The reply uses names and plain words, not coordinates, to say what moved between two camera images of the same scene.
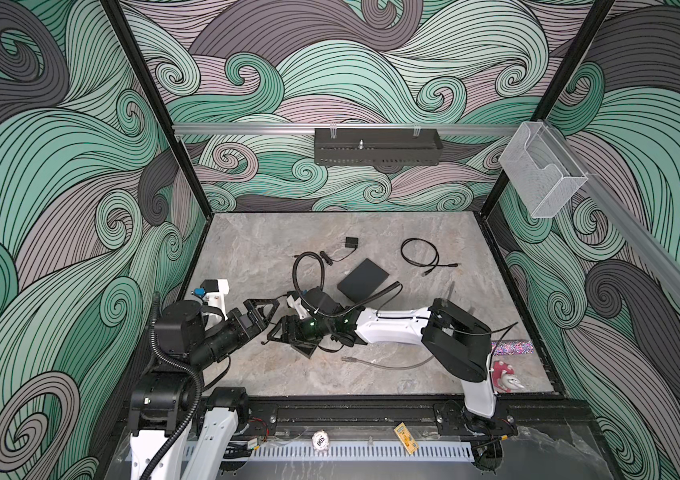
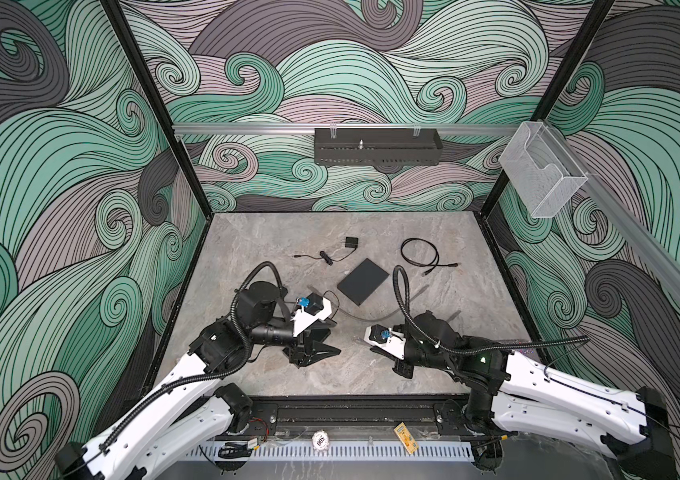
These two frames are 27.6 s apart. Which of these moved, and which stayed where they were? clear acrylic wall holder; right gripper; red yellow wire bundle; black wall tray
Moved: right gripper
Stayed: clear acrylic wall holder; red yellow wire bundle; black wall tray
